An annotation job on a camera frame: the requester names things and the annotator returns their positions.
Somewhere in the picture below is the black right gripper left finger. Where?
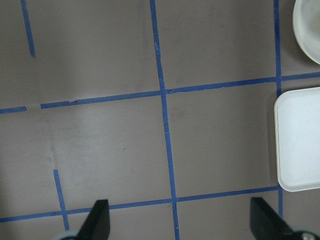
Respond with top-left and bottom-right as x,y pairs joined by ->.
76,199 -> 111,240

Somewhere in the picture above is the cream round plate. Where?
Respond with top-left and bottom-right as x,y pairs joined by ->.
292,0 -> 320,65

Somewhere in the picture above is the cream rectangular tray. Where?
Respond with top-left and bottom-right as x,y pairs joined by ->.
274,87 -> 320,192

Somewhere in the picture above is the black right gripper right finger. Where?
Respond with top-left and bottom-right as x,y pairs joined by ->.
250,197 -> 301,240

